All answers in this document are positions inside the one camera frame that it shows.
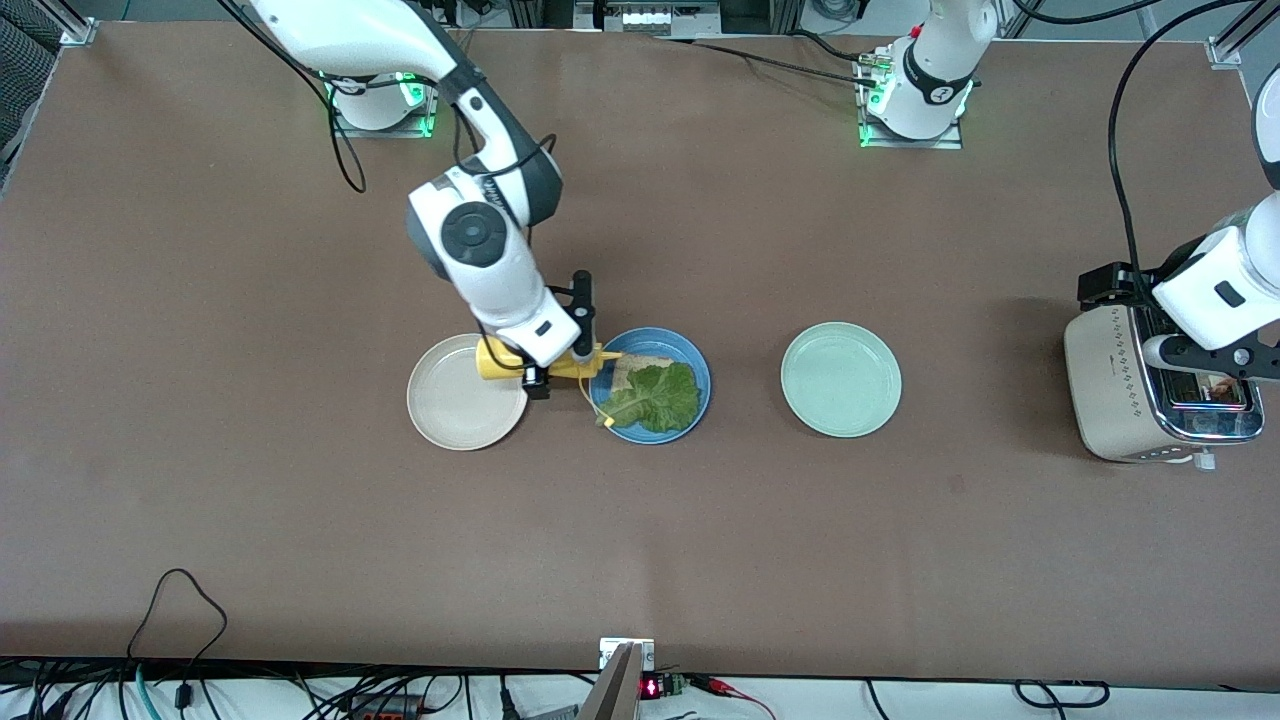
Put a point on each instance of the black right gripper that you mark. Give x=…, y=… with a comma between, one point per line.
x=537, y=378

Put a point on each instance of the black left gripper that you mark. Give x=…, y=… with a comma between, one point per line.
x=1106, y=283

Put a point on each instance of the yellow squeeze sauce bottle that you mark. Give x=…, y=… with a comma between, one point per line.
x=497, y=362

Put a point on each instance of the square white bread slice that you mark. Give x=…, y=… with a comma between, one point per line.
x=640, y=368

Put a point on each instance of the green lettuce leaf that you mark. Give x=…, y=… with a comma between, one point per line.
x=655, y=400

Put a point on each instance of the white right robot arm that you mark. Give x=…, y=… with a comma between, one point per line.
x=480, y=240

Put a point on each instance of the cream round plate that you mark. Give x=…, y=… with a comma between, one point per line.
x=450, y=405

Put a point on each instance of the blue round plate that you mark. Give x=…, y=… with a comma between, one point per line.
x=690, y=350

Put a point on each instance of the pale green round plate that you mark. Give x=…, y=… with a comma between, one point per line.
x=841, y=380

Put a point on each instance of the beige chrome toaster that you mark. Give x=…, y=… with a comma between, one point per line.
x=1110, y=400

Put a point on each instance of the grey angled stand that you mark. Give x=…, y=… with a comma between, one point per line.
x=615, y=690

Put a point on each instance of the red LED display module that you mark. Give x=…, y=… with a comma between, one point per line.
x=665, y=686

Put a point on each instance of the white power strip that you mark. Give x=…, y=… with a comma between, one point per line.
x=645, y=17

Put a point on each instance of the dark mesh chair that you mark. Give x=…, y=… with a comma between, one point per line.
x=20, y=90

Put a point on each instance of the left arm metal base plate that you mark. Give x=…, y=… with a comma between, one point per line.
x=900, y=143

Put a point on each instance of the aluminium frame profile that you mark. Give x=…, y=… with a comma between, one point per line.
x=1222, y=50

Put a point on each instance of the small white bracket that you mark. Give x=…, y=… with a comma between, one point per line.
x=607, y=652

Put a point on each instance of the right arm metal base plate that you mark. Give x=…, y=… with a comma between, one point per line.
x=436, y=100

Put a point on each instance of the small aluminium corner bracket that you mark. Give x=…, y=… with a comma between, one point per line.
x=78, y=32

